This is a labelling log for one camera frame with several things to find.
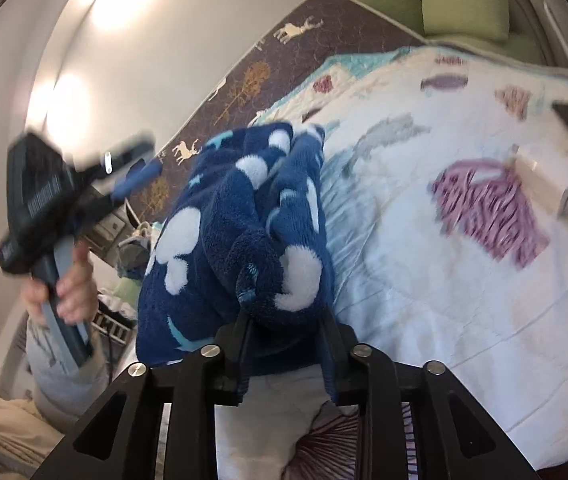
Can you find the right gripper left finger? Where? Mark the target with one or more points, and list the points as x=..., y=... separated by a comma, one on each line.
x=118, y=436

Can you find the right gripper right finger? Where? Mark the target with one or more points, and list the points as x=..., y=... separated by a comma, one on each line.
x=415, y=422

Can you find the blue fleece star garment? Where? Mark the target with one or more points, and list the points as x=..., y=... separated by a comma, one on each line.
x=247, y=235

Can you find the grey sleeve forearm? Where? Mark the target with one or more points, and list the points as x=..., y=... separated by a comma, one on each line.
x=62, y=396

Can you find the person's left hand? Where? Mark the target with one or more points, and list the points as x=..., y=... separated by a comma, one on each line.
x=76, y=290

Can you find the white seashell print quilt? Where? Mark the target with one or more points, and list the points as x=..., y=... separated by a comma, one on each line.
x=439, y=251

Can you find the small white device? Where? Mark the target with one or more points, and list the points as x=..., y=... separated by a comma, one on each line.
x=543, y=171

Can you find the dark deer print mattress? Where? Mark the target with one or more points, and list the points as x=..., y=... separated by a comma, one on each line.
x=275, y=65

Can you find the green pillow lower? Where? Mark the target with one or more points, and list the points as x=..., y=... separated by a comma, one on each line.
x=405, y=12

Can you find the green pillow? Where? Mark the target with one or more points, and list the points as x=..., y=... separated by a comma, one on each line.
x=405, y=12
x=482, y=19

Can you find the green pillow upper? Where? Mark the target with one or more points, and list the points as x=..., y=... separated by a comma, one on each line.
x=482, y=19

